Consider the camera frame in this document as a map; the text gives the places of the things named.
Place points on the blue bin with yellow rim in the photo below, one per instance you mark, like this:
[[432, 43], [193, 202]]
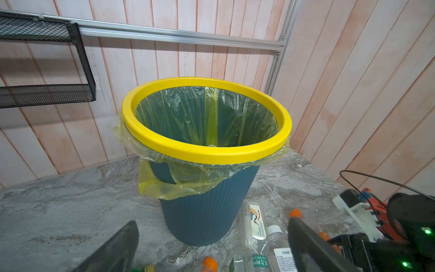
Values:
[[204, 219]]

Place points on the clear bottle orange cap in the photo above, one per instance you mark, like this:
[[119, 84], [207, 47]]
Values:
[[310, 222]]

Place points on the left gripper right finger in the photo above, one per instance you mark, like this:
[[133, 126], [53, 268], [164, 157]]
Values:
[[304, 241]]

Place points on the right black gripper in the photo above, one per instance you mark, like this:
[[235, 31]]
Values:
[[382, 256]]

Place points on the black mesh wall basket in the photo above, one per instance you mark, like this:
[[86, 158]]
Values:
[[17, 26]]

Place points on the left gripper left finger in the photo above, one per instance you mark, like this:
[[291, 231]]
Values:
[[116, 254]]

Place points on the clear bottle white text label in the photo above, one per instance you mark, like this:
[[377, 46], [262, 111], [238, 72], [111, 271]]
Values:
[[280, 255]]

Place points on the crushed clear bottle bird label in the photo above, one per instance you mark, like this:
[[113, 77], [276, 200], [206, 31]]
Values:
[[254, 230]]

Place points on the yellow-green bin liner bag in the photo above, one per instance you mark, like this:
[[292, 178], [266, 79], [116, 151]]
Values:
[[201, 116]]

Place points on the clear bottle white green label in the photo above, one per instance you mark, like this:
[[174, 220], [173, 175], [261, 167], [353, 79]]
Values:
[[244, 260]]

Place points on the green plastic bottle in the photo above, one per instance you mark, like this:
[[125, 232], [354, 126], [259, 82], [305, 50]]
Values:
[[146, 268]]

